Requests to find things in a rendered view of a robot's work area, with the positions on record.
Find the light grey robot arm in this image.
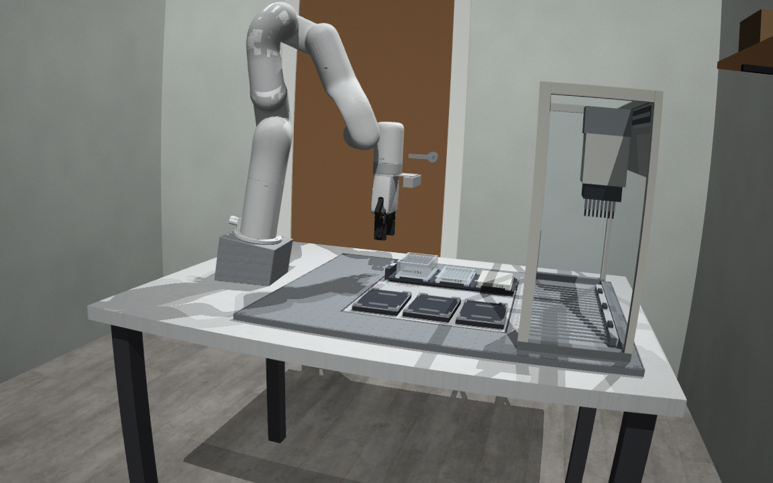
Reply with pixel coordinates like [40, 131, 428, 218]
[229, 2, 421, 245]

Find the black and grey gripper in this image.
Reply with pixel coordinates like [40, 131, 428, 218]
[370, 173, 399, 241]

